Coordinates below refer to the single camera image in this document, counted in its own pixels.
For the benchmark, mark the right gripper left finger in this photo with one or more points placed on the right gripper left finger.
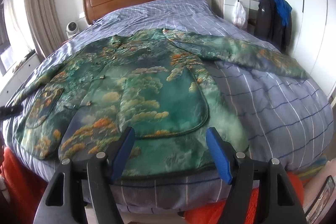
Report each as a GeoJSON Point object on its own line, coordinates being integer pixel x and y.
{"type": "Point", "coordinates": [76, 183]}

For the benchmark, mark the green floral padded jacket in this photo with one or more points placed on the green floral padded jacket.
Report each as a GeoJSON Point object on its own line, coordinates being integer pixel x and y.
{"type": "Point", "coordinates": [154, 81]}

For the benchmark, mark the white bedside desk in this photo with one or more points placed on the white bedside desk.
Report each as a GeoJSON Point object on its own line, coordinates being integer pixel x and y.
{"type": "Point", "coordinates": [224, 9]}

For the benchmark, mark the blue checked duvet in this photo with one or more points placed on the blue checked duvet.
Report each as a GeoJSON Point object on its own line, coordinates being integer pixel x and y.
{"type": "Point", "coordinates": [283, 117]}

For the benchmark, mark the white wardrobe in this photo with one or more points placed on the white wardrobe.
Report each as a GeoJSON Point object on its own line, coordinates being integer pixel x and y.
{"type": "Point", "coordinates": [313, 40]}

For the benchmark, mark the red fleece blanket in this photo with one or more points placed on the red fleece blanket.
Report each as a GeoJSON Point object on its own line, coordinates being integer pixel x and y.
{"type": "Point", "coordinates": [261, 192]}

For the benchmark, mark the white window bench drawers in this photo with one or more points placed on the white window bench drawers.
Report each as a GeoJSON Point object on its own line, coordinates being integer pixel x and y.
{"type": "Point", "coordinates": [11, 81]}

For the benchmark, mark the white plastic bag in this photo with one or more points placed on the white plastic bag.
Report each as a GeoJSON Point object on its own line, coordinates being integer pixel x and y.
{"type": "Point", "coordinates": [239, 16]}

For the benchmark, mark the black and blue jacket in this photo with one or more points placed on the black and blue jacket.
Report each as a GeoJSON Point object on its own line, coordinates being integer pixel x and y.
{"type": "Point", "coordinates": [273, 23]}

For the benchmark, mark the white round fan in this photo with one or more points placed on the white round fan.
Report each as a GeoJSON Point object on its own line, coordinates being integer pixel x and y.
{"type": "Point", "coordinates": [72, 29]}

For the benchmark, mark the beige curtain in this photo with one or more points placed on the beige curtain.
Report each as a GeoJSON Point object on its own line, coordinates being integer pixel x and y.
{"type": "Point", "coordinates": [44, 26]}

